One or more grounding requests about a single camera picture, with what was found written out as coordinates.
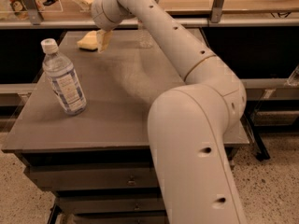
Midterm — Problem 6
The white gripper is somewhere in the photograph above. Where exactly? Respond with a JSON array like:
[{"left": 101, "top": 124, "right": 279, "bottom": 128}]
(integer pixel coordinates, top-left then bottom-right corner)
[{"left": 72, "top": 0, "right": 135, "bottom": 53}]

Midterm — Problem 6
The yellow sponge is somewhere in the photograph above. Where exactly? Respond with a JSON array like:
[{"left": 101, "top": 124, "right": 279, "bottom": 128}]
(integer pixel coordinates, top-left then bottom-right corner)
[{"left": 77, "top": 31, "right": 97, "bottom": 50}]

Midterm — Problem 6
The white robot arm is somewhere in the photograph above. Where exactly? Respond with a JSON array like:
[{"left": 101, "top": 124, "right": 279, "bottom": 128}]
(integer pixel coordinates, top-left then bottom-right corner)
[{"left": 73, "top": 0, "right": 247, "bottom": 224}]

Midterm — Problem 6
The clear water bottle red label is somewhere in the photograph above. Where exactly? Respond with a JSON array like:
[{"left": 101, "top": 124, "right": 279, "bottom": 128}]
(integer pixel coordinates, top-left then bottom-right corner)
[{"left": 137, "top": 0, "right": 159, "bottom": 49}]

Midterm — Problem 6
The blue label plastic bottle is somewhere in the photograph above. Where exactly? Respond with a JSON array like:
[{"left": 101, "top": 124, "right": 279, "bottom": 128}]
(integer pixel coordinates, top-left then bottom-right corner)
[{"left": 41, "top": 38, "right": 87, "bottom": 115}]

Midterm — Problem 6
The small black object on shelf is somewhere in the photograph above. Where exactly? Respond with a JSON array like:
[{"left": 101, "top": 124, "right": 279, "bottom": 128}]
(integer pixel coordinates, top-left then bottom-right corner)
[{"left": 43, "top": 0, "right": 57, "bottom": 7}]

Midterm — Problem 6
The colourful box on shelf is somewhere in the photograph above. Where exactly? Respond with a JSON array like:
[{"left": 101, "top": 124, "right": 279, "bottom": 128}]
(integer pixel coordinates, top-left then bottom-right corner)
[{"left": 0, "top": 0, "right": 45, "bottom": 21}]

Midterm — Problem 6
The grey drawer cabinet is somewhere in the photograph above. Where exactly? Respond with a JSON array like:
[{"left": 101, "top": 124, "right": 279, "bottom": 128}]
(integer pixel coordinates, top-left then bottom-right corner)
[{"left": 1, "top": 27, "right": 250, "bottom": 224}]

